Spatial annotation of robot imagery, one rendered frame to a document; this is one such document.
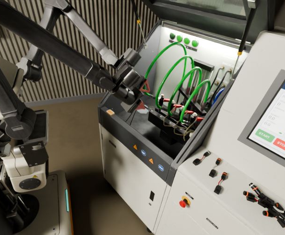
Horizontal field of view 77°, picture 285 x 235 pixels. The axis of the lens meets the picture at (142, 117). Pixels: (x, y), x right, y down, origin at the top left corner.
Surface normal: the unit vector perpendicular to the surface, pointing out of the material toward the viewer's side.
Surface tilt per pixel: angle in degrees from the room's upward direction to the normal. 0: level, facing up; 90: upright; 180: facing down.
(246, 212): 0
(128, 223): 0
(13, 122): 84
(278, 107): 76
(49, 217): 0
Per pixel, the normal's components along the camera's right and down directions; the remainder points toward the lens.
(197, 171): 0.08, -0.78
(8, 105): 0.32, 0.36
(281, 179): -0.67, 0.19
